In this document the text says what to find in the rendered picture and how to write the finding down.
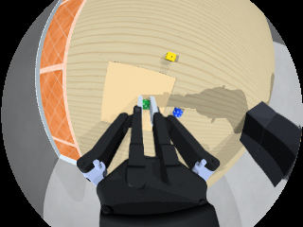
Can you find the beige square mat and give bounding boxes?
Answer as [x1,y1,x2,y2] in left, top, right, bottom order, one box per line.
[101,61,176,131]

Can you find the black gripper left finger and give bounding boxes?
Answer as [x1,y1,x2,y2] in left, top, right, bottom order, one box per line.
[77,96,147,191]

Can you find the blue die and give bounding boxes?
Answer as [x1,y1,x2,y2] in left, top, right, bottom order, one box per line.
[173,107,183,117]

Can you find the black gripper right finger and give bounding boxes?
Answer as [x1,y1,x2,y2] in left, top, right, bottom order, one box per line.
[149,96,220,188]

